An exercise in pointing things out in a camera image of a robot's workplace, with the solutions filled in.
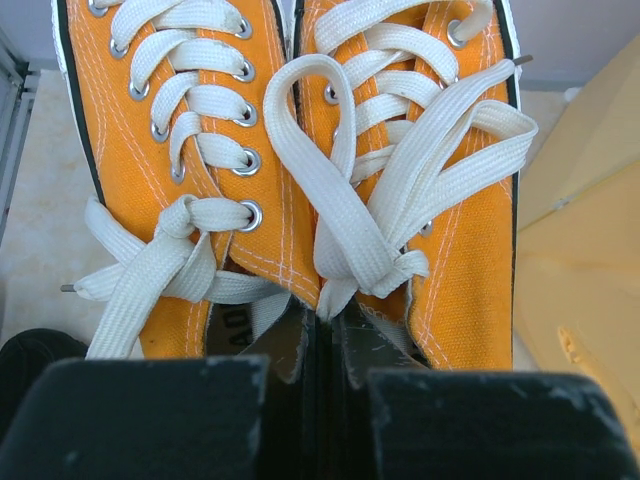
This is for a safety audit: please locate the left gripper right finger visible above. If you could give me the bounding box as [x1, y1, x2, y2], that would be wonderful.
[332, 305, 639, 479]

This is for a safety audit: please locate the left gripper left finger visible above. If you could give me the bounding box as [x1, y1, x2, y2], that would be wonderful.
[1, 320, 313, 479]

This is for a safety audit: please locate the black chunky shoe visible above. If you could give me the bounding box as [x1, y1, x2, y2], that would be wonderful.
[1, 328, 88, 437]

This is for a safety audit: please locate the yellow shoe cabinet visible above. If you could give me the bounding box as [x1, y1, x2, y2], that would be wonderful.
[515, 41, 639, 443]

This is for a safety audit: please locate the orange canvas sneaker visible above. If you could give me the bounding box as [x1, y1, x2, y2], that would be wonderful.
[52, 0, 320, 360]
[264, 1, 538, 370]

